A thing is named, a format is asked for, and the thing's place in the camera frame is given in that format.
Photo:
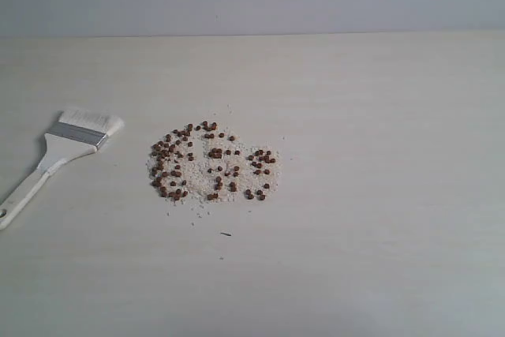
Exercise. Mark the white paint brush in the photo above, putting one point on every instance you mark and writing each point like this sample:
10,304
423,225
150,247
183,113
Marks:
76,134

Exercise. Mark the pile of white grains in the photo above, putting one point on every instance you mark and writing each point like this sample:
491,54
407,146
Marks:
254,126

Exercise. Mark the brown pellets on pile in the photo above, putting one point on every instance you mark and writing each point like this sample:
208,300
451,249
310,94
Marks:
210,163

